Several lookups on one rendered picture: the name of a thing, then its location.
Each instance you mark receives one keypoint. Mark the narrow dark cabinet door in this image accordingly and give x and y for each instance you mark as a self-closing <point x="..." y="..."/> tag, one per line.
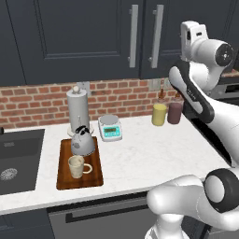
<point x="9" y="43"/>

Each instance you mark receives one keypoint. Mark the brown wooden tray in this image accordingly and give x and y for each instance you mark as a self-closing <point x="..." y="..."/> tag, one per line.
<point x="93" y="174"/>

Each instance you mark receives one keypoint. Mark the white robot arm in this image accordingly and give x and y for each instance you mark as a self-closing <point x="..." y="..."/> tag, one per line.
<point x="183" y="199"/>

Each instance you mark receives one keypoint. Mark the grey dishwasher front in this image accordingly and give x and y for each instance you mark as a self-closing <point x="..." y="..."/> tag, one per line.
<point x="102" y="227"/>

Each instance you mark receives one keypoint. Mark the grey wall outlet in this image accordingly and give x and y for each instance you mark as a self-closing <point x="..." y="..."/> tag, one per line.
<point x="155" y="84"/>
<point x="85" y="87"/>

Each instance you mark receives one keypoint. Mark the grey appliance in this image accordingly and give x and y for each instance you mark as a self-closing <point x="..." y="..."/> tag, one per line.
<point x="228" y="88"/>

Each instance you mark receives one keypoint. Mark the maroon squeeze bottle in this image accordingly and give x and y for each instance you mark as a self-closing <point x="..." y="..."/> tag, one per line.
<point x="175" y="113"/>

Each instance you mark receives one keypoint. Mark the black tap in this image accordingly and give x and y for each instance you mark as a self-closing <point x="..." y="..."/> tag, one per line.
<point x="1" y="130"/>

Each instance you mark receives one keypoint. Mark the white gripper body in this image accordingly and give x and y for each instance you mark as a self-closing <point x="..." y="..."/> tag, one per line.
<point x="193" y="25"/>

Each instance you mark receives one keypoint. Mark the dark base cabinet door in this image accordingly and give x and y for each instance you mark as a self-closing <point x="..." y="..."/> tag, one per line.
<point x="21" y="225"/>

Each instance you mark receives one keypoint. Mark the cream mug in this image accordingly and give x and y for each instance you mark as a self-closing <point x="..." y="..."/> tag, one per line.
<point x="76" y="168"/>

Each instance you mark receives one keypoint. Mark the dark sink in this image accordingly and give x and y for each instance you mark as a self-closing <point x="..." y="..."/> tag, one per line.
<point x="18" y="161"/>

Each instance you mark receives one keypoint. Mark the grey kettle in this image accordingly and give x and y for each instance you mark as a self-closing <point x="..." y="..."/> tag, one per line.
<point x="82" y="143"/>

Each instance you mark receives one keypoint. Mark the yellow squeeze bottle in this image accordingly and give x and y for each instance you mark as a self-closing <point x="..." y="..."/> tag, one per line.
<point x="159" y="114"/>

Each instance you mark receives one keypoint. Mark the white kitchen scale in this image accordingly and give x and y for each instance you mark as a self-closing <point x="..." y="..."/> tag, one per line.
<point x="109" y="127"/>

